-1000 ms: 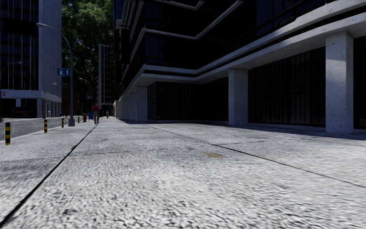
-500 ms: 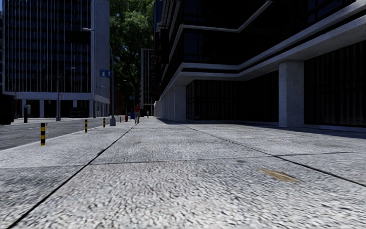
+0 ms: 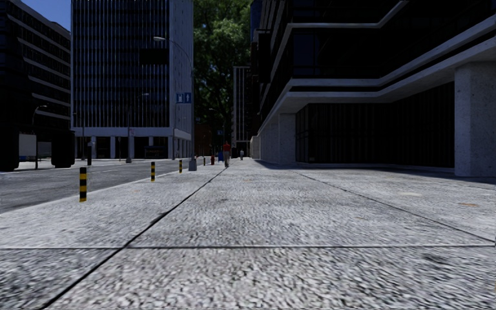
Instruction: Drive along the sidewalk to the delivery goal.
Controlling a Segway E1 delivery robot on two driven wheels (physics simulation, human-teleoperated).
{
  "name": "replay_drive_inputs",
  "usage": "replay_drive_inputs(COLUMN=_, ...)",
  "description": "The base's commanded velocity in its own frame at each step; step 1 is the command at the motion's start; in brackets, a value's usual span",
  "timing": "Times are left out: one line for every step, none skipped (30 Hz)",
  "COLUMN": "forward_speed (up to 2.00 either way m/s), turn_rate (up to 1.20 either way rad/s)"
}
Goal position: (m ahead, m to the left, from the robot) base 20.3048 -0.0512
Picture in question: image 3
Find pale ribbed tower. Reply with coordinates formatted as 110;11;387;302
231;65;252;158

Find grey street lamp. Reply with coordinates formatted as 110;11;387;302
153;36;198;172

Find trees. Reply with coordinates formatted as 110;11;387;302
192;0;253;136

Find pale concrete building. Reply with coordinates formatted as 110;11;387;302
249;0;496;178

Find glass tower with pale ribs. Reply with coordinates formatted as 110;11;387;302
70;0;194;160

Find dark banded building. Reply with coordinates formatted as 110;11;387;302
0;0;76;172

